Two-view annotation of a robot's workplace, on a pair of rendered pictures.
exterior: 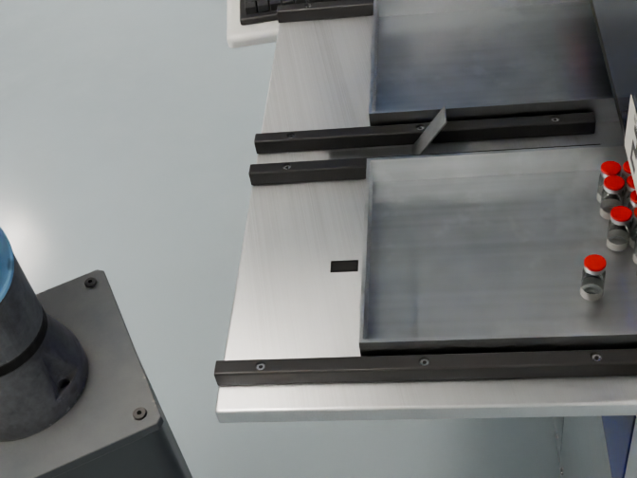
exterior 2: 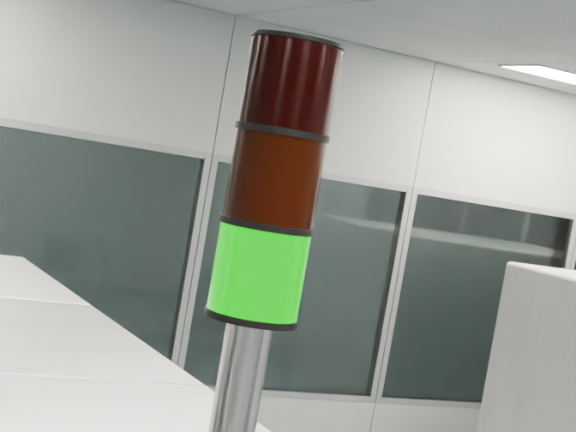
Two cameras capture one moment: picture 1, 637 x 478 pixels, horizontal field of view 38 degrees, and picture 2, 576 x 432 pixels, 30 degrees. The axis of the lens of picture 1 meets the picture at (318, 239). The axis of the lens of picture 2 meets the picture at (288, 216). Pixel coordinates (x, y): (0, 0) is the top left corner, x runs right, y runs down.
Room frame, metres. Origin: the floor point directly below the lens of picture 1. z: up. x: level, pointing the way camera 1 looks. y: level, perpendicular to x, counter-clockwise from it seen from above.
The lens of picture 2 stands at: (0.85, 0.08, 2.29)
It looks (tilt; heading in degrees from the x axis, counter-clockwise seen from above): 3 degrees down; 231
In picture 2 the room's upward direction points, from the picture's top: 10 degrees clockwise
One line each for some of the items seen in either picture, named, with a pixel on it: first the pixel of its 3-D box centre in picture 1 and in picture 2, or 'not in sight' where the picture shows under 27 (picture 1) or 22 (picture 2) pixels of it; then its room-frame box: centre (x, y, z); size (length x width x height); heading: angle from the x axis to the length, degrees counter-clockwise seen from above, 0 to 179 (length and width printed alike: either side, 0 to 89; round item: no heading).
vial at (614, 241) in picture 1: (619, 229); not in sight; (0.63, -0.30, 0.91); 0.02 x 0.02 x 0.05
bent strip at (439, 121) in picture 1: (385, 137); not in sight; (0.83, -0.10, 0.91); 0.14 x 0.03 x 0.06; 79
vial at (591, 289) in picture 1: (592, 279); not in sight; (0.57, -0.25, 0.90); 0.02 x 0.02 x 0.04
